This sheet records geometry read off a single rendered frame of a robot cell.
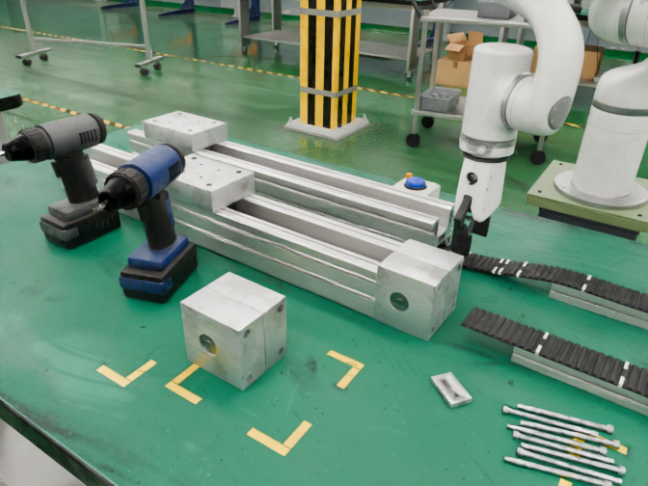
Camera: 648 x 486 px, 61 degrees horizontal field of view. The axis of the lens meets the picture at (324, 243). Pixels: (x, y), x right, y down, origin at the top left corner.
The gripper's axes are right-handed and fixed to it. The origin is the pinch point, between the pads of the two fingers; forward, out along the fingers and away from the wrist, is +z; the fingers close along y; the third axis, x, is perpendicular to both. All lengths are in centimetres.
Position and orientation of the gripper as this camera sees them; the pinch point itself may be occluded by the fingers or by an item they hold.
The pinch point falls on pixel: (470, 237)
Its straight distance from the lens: 97.5
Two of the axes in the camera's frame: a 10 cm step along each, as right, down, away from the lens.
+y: 5.7, -3.9, 7.3
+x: -8.2, -2.9, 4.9
